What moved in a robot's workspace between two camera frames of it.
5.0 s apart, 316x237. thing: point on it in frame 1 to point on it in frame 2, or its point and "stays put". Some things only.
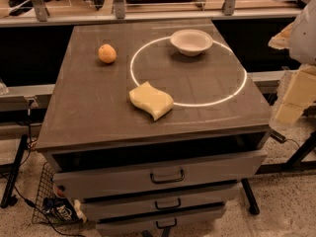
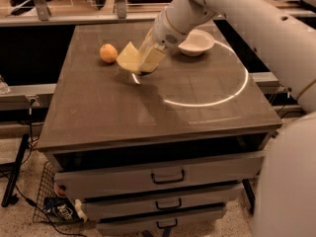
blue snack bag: x=59 y=208 stays put
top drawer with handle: x=88 y=174 stays put
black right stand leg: x=251 y=198 stays put
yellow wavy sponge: x=151 y=100 to x=129 y=57
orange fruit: x=107 y=53 stays put
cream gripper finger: x=281 y=40 to x=162 y=34
